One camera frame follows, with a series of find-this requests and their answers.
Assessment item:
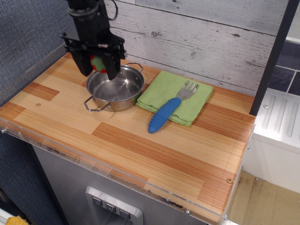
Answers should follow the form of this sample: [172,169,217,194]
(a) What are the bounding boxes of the blue handled metal fork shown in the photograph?
[148,81,199,134]

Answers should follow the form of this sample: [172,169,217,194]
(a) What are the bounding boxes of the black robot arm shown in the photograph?
[61,0,126,80]

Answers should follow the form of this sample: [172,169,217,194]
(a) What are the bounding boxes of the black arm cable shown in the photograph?
[103,0,118,21]

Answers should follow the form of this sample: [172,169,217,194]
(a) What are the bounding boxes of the steel toy fridge cabinet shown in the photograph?
[33,146,204,225]

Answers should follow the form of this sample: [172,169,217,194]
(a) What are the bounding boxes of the black right frame post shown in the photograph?
[249,0,300,116]

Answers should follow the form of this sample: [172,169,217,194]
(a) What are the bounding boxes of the white toy sink counter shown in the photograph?
[242,89,300,192]

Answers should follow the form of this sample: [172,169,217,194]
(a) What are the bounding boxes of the green folded cloth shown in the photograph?
[135,70,214,128]

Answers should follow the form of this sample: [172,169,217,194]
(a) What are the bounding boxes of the yellow object at corner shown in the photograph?
[5,216,29,225]

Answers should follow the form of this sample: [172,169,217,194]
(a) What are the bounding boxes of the small steel pan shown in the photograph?
[84,62,144,112]

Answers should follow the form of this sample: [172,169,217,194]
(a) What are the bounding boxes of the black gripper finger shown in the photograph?
[70,51,93,76]
[102,53,121,80]

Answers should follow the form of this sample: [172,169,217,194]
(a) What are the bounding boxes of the silver dispenser button panel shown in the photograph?
[85,186,144,225]

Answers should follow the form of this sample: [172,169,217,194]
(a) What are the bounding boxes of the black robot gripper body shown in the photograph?
[61,9,126,59]

